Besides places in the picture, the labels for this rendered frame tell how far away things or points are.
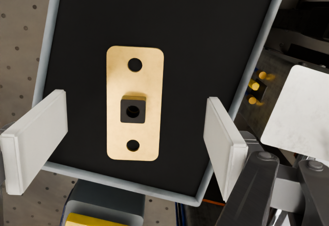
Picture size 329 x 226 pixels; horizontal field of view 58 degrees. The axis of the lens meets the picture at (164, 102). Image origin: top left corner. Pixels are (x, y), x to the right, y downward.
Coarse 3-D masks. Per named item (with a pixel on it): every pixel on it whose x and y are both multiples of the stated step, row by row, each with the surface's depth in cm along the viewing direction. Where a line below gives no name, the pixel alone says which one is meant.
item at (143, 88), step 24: (120, 48) 20; (144, 48) 20; (120, 72) 20; (144, 72) 20; (120, 96) 21; (144, 96) 21; (120, 120) 20; (144, 120) 20; (120, 144) 22; (144, 144) 22
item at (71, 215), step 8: (72, 216) 25; (80, 216) 25; (88, 216) 25; (72, 224) 24; (80, 224) 24; (88, 224) 25; (96, 224) 25; (104, 224) 25; (112, 224) 25; (120, 224) 26
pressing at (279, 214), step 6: (300, 156) 41; (306, 156) 40; (294, 162) 42; (324, 162) 41; (276, 210) 44; (282, 210) 43; (270, 216) 45; (276, 216) 44; (282, 216) 43; (270, 222) 44; (276, 222) 44; (282, 222) 44; (288, 222) 44
